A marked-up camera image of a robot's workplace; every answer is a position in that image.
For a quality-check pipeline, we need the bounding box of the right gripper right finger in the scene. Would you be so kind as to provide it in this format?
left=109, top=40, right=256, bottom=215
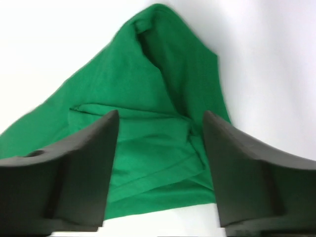
left=203, top=111, right=316, bottom=235

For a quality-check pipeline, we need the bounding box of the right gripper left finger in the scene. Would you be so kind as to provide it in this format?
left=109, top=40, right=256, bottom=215
left=0, top=110, right=119, bottom=232

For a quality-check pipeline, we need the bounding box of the green t shirt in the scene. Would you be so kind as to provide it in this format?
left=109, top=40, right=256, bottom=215
left=0, top=4, right=229, bottom=219

